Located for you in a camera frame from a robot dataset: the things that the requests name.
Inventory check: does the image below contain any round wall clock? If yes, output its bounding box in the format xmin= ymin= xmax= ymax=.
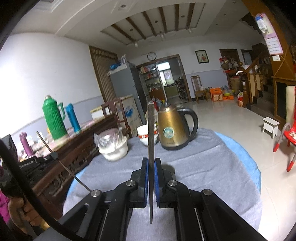
xmin=147 ymin=52 xmax=157 ymax=61

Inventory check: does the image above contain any blue thermos flask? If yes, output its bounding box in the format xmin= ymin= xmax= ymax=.
xmin=65 ymin=103 xmax=81 ymax=133

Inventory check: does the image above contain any orange box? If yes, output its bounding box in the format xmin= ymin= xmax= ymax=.
xmin=210 ymin=88 xmax=223 ymax=102

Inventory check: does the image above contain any wall calendar pink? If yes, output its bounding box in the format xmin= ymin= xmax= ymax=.
xmin=254 ymin=13 xmax=283 ymax=56

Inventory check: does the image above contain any dark carved wooden table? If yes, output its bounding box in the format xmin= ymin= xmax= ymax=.
xmin=30 ymin=114 xmax=117 ymax=219

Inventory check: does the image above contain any dark wooden chair near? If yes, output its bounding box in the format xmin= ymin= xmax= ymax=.
xmin=101 ymin=97 xmax=132 ymax=138

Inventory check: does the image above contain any white pot with plastic bag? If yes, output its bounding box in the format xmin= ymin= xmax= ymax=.
xmin=93 ymin=128 xmax=128 ymax=162

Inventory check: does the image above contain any white red bowl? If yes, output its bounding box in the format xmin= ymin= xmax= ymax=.
xmin=137 ymin=124 xmax=159 ymax=146

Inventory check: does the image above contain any white small stool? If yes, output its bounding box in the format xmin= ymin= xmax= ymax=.
xmin=262 ymin=117 xmax=280 ymax=138

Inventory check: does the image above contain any cardboard box with blue print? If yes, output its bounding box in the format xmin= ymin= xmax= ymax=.
xmin=121 ymin=95 xmax=142 ymax=137

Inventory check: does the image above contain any person's left hand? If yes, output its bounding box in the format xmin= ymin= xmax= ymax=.
xmin=8 ymin=197 xmax=43 ymax=232

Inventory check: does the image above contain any wooden chair far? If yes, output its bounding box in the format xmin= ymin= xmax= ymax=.
xmin=191 ymin=75 xmax=208 ymax=103

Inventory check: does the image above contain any grey refrigerator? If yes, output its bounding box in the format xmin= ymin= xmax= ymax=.
xmin=108 ymin=62 xmax=150 ymax=124

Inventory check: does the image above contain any framed wall picture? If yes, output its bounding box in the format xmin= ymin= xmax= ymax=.
xmin=195 ymin=50 xmax=209 ymax=64

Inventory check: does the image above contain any purple thermos bottle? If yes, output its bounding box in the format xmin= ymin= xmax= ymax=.
xmin=20 ymin=132 xmax=34 ymax=157

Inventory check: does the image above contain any grey table cloth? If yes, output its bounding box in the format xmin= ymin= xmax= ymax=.
xmin=63 ymin=128 xmax=262 ymax=240

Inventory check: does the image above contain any red child chair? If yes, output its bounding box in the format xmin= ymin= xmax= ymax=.
xmin=273 ymin=121 xmax=296 ymax=172

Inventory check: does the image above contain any dark wooden chopstick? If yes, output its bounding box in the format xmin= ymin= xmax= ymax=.
xmin=36 ymin=131 xmax=93 ymax=193

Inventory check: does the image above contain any green thermos flask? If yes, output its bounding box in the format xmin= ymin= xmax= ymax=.
xmin=42 ymin=95 xmax=68 ymax=140

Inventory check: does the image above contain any gold electric kettle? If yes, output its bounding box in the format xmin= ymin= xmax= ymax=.
xmin=158 ymin=101 xmax=199 ymax=151

